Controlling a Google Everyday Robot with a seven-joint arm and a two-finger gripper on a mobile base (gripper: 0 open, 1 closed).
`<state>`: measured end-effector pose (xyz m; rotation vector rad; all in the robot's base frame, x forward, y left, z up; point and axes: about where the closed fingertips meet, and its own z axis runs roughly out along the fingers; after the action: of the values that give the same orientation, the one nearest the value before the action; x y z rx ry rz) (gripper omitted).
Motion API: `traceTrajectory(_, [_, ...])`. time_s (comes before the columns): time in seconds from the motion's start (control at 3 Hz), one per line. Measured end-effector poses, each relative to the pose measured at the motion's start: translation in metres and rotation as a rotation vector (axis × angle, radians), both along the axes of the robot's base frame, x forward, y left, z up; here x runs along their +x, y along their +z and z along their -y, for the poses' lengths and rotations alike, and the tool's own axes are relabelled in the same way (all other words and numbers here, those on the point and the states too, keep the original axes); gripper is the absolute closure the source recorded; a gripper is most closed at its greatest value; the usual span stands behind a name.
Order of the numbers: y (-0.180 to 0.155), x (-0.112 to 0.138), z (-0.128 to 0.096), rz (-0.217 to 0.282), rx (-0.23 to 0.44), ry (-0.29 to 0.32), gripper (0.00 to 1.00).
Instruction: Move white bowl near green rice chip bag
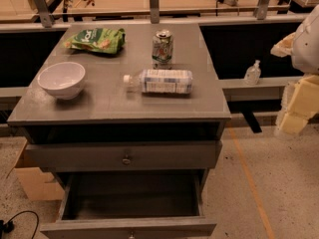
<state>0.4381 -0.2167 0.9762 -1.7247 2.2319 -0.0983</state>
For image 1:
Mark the green soda can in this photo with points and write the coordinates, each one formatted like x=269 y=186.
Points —
x=162 y=47

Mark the grey drawer cabinet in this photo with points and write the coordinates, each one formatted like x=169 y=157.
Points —
x=105 y=112

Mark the grey metal railing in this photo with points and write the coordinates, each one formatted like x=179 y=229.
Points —
x=48 y=15

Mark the clear plastic water bottle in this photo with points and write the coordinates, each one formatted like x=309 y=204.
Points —
x=159 y=81

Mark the green rice chip bag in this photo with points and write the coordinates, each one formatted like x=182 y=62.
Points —
x=97 y=40

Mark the hand sanitizer bottle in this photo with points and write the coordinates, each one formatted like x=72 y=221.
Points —
x=252 y=74

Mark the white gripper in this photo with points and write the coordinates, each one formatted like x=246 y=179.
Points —
x=307 y=47

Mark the cardboard box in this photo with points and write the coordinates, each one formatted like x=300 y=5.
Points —
x=37 y=184

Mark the open bottom drawer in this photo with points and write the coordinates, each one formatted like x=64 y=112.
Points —
x=131 y=205

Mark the white bowl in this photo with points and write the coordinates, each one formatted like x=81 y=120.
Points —
x=63 y=81

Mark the closed middle drawer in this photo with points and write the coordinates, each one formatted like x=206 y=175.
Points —
x=76 y=157

